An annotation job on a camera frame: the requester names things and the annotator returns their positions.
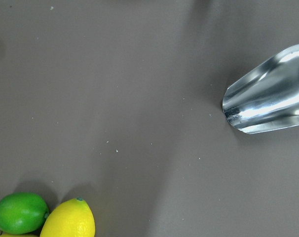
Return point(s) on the yellow lemon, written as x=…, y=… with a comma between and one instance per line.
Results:
x=72, y=218
x=14, y=235

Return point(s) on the yellow lemon near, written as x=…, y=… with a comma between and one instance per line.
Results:
x=72, y=218

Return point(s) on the yellow lemon far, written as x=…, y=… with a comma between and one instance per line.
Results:
x=14, y=235

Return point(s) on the metal ice scoop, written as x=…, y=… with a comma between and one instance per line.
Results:
x=266, y=98

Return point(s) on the green lime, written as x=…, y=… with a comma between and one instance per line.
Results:
x=22, y=213

